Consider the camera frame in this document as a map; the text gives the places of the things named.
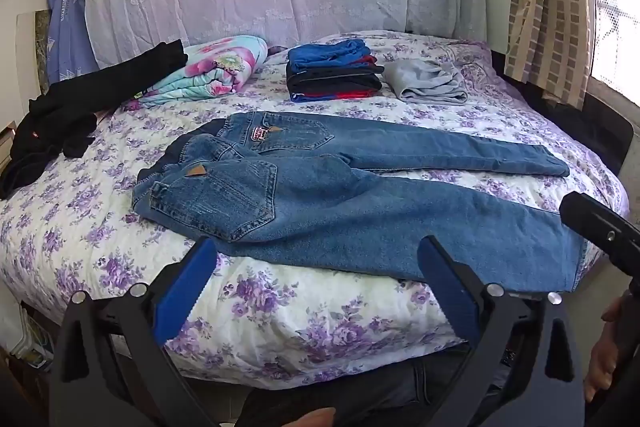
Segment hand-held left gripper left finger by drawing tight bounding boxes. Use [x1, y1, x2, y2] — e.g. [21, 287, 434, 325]
[49, 237, 221, 427]

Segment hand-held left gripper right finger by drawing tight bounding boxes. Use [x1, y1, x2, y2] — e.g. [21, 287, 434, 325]
[416, 235, 586, 427]

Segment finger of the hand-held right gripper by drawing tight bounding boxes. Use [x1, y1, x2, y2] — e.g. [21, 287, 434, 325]
[559, 192, 640, 278]

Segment blue denim jeans pants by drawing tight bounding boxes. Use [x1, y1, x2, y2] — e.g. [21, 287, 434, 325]
[131, 111, 596, 293]

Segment person's right hand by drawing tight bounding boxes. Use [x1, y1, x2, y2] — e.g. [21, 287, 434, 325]
[585, 297, 625, 401]

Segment person's left hand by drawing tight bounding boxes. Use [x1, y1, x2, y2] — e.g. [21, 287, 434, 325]
[286, 407, 337, 427]

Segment person's dark trousers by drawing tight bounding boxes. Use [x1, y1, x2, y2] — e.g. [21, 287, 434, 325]
[240, 347, 511, 427]

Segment purple floral bedspread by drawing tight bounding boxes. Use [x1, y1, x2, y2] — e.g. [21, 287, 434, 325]
[0, 29, 628, 390]

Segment pile of papers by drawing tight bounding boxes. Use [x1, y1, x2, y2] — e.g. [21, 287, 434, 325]
[0, 302, 56, 373]

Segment grey garment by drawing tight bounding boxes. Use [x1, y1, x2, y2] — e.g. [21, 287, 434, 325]
[382, 58, 469, 105]

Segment window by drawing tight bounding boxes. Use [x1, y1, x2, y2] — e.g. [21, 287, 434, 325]
[580, 0, 640, 95]

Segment red folded garment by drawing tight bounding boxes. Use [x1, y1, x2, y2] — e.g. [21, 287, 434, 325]
[291, 88, 373, 102]

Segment pink floral folded blanket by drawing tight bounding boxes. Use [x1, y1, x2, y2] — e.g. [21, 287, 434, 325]
[135, 35, 268, 102]

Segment beige striped curtain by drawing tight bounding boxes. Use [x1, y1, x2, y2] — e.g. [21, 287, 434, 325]
[502, 0, 593, 110]

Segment black folded garment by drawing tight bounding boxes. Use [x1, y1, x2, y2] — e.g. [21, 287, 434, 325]
[286, 66, 385, 98]

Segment blue folded garment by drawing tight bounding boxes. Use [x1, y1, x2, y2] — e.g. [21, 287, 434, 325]
[288, 39, 373, 70]

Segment pale leaning panel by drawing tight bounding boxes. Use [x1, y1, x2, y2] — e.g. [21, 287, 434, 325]
[16, 9, 54, 118]

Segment blue patterned cloth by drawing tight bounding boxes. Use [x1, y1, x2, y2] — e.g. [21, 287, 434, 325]
[46, 0, 101, 82]

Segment dark bed frame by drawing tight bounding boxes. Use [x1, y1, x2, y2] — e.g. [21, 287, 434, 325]
[492, 52, 640, 178]

